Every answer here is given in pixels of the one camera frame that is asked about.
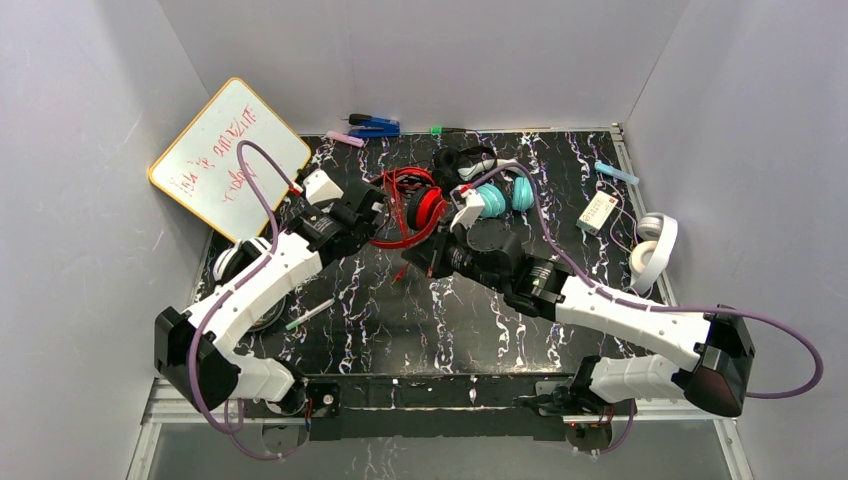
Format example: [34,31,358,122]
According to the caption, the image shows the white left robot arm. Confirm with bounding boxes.
[154,180,386,413]

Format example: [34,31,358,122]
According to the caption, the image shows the small white labelled box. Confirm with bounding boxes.
[576,191,619,235]

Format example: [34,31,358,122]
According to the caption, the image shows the green capped marker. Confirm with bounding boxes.
[429,126,475,136]

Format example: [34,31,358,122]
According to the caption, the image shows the red headphones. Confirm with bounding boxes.
[369,166,447,250]

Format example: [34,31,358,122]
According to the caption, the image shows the light blue marker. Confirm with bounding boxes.
[594,161,640,186]

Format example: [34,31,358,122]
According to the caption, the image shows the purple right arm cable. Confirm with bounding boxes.
[450,162,825,401]

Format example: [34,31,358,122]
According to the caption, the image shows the yellow framed whiteboard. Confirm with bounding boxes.
[148,77,312,242]

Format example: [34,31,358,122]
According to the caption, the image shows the blue stapler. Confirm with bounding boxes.
[347,113,401,139]

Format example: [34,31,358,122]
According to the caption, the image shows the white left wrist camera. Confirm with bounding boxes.
[301,169,343,205]

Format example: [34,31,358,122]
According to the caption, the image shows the white beige headphones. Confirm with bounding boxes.
[628,212,679,295]

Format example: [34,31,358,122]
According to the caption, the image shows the white green capped pen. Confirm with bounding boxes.
[285,299,334,331]

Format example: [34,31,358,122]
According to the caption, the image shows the teal headphones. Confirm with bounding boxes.
[430,146,536,218]

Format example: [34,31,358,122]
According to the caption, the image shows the black and white headphones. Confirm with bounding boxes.
[211,237,288,333]

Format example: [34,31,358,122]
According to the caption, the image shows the pink marker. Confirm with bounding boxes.
[326,130,365,148]

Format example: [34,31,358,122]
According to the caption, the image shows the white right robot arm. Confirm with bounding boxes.
[402,220,755,417]

